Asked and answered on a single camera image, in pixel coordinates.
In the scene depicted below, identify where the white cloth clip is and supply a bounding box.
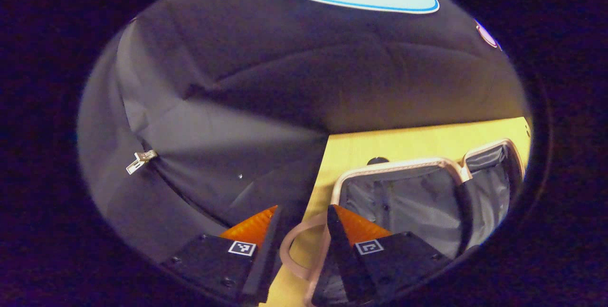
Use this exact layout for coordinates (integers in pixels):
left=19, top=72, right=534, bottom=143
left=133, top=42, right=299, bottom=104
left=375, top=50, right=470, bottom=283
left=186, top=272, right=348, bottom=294
left=126, top=150, right=158, bottom=175

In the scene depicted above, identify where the pink ribbed suitcase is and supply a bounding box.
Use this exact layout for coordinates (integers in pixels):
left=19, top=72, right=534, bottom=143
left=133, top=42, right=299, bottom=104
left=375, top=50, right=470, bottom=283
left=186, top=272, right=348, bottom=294
left=280, top=138, right=527, bottom=307

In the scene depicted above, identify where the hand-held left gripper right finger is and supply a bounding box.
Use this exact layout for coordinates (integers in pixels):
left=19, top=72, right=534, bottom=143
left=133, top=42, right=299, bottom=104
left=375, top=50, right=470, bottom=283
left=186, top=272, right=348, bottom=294
left=327, top=204, right=452, bottom=304

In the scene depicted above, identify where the black backdrop cloth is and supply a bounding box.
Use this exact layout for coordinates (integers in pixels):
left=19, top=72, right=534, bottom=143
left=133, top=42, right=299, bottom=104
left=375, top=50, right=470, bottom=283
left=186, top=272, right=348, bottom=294
left=77, top=0, right=532, bottom=265

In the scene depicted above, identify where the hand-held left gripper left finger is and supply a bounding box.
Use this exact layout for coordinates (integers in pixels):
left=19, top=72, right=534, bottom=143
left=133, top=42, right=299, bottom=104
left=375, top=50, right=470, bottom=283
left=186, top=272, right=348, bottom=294
left=161, top=205, right=282, bottom=306

